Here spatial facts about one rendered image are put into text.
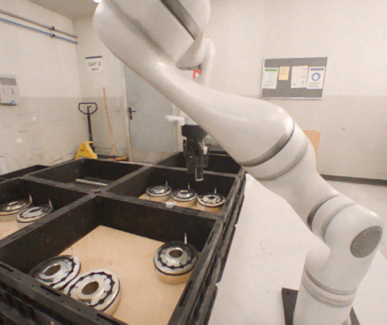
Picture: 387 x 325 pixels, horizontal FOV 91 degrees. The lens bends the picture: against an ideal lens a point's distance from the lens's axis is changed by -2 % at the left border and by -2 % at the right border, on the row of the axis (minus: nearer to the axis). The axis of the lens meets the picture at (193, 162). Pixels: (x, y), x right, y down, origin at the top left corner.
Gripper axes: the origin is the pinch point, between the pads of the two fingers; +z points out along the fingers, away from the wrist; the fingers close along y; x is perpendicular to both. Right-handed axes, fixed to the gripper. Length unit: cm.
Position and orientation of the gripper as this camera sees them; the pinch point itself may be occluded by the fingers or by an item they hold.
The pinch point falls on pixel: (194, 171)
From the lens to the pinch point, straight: 58.5
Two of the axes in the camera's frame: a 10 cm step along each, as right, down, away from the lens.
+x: -9.1, 1.2, -3.9
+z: 0.0, 9.6, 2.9
